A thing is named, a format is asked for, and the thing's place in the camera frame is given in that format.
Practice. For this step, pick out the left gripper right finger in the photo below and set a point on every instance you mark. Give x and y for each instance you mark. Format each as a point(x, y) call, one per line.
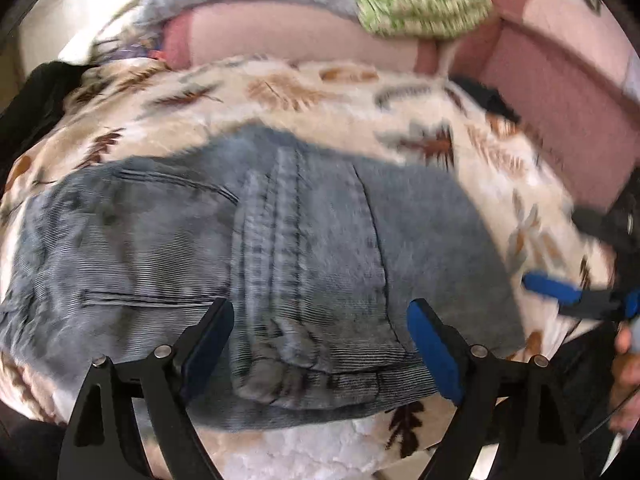
point(518, 403)

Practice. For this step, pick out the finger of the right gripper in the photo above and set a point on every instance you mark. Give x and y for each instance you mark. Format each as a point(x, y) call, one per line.
point(607, 228)
point(579, 303)

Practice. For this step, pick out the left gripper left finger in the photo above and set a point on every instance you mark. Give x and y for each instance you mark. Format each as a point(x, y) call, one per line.
point(103, 440)

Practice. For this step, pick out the blue denim pants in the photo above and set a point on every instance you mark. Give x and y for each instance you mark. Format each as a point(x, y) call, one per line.
point(319, 252)

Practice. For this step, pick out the person's right hand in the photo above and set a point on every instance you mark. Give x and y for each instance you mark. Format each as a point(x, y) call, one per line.
point(626, 374)

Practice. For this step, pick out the pink sofa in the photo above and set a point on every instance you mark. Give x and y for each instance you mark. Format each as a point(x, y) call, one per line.
point(564, 69)

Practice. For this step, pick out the black cloth by armrest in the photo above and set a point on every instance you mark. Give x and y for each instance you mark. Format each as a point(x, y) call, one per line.
point(488, 98)

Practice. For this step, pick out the green patterned folded cloth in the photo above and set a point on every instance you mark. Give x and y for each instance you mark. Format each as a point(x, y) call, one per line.
point(435, 19)

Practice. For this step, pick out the leaf-patterned cream blanket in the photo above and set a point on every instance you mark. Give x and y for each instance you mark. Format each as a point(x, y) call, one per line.
point(141, 107)

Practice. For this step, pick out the black garment on left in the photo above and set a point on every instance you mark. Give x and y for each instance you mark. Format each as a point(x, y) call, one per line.
point(36, 109)

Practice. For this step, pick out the purple package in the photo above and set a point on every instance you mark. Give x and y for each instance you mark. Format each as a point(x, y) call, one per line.
point(141, 49)

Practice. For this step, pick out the white patterned cushion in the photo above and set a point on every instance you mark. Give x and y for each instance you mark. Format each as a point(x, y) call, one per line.
point(95, 41)

